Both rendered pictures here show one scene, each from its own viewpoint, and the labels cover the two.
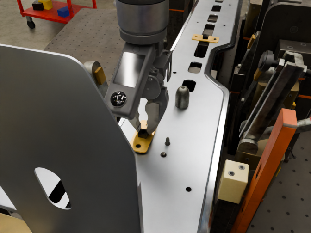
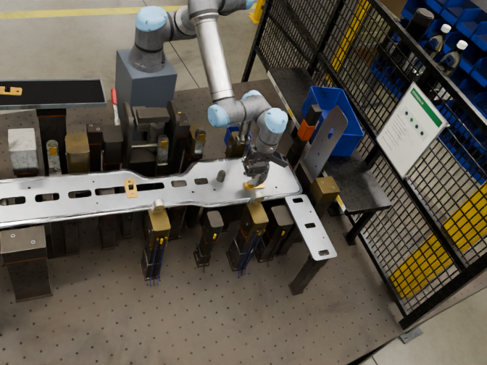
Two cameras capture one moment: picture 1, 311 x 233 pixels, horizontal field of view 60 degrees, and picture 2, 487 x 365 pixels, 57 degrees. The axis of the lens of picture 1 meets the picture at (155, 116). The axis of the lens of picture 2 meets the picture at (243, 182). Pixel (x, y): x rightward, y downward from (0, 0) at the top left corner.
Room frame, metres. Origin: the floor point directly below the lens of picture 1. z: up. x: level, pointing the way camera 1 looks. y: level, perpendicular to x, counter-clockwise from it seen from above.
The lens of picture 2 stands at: (1.33, 0.71, 2.28)
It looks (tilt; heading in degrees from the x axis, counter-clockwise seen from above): 47 degrees down; 218
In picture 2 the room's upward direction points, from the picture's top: 21 degrees clockwise
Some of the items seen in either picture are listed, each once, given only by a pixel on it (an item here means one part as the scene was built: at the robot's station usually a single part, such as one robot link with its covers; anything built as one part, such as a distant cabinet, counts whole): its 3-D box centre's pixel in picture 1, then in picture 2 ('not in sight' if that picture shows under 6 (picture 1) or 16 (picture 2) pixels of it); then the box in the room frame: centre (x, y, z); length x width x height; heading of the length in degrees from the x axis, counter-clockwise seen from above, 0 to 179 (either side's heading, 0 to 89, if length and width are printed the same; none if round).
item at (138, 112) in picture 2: (268, 81); (146, 154); (0.64, -0.33, 0.95); 0.18 x 0.13 x 0.49; 163
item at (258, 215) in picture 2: not in sight; (246, 242); (0.47, 0.17, 0.87); 0.12 x 0.07 x 0.35; 73
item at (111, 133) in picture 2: not in sight; (110, 164); (0.77, -0.37, 0.89); 0.12 x 0.07 x 0.38; 73
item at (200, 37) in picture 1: (205, 37); (130, 187); (0.80, -0.16, 1.01); 0.08 x 0.04 x 0.01; 72
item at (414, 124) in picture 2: not in sight; (409, 132); (-0.15, 0.23, 1.30); 0.23 x 0.02 x 0.31; 73
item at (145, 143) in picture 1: (143, 133); (254, 184); (0.37, 0.02, 1.01); 0.08 x 0.04 x 0.01; 163
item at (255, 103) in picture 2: not in sight; (253, 108); (0.40, -0.08, 1.32); 0.11 x 0.11 x 0.08; 85
